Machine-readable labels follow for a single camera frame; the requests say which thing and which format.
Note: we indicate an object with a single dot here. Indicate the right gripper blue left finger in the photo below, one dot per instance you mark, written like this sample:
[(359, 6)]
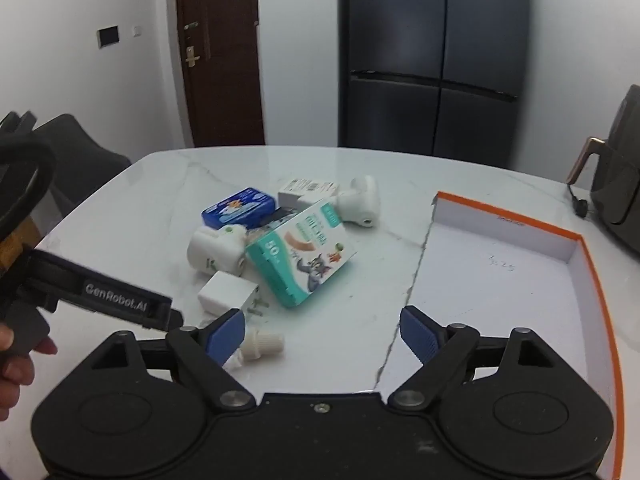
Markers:
[(200, 355)]

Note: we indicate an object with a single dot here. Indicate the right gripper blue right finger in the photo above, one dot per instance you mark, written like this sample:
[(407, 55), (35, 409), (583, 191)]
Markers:
[(444, 353)]

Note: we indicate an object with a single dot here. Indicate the clear repellent liquid bottle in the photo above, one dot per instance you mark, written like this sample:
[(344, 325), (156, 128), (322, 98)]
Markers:
[(256, 345)]

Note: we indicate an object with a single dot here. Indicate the small white cube charger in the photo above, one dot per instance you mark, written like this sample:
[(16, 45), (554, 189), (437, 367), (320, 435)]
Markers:
[(224, 292)]

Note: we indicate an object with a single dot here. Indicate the white heater with green button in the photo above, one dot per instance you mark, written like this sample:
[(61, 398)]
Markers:
[(211, 250)]

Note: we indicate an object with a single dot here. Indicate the teal bandage box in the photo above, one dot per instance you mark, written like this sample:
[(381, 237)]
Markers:
[(301, 254)]

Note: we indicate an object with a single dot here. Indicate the white mosquito repellent heater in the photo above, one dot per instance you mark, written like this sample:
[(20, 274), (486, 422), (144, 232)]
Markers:
[(360, 204)]

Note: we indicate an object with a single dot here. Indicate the white power adapter box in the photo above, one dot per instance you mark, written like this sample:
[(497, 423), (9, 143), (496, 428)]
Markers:
[(300, 193)]

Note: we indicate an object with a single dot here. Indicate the person left hand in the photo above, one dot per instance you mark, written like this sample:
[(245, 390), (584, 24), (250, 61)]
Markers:
[(17, 371)]

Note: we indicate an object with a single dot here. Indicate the white orange-rimmed box tray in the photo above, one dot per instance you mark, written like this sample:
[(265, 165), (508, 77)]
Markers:
[(542, 397)]

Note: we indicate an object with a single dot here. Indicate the black chair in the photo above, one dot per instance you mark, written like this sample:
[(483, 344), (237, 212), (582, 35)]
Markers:
[(58, 157)]

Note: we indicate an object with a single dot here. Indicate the dark grey air fryer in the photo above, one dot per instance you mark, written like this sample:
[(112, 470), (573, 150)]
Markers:
[(614, 191)]

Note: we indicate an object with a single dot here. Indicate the black four-door refrigerator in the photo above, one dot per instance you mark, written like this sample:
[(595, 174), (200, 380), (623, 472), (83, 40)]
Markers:
[(440, 78)]

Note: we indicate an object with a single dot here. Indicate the dark brown door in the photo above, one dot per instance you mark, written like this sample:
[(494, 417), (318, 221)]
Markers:
[(220, 69)]

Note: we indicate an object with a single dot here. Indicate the black wall panel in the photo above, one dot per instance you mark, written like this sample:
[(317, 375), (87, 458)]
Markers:
[(108, 36)]

